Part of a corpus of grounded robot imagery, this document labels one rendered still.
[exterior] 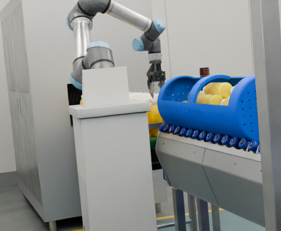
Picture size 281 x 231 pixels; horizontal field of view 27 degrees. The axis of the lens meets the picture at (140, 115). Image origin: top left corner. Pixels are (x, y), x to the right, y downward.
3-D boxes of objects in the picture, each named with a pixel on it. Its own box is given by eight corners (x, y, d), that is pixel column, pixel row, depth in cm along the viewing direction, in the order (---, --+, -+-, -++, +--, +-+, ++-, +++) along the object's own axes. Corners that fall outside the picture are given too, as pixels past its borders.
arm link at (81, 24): (83, 70, 266) (77, -6, 300) (67, 89, 275) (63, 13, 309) (105, 78, 272) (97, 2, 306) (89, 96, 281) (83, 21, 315)
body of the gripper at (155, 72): (153, 82, 324) (151, 61, 323) (148, 82, 333) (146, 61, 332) (166, 81, 327) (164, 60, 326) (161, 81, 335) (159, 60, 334)
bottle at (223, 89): (226, 101, 262) (208, 100, 279) (235, 90, 263) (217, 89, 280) (216, 90, 260) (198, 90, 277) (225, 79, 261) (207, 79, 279)
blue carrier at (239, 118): (239, 150, 227) (232, 78, 224) (159, 131, 310) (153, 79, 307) (300, 138, 236) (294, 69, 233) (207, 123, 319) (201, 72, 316)
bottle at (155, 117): (151, 136, 324) (148, 103, 323) (151, 134, 331) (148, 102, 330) (163, 135, 324) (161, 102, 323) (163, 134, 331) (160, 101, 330)
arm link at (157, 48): (142, 35, 327) (152, 34, 334) (144, 54, 328) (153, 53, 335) (152, 33, 322) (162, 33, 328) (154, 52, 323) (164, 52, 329)
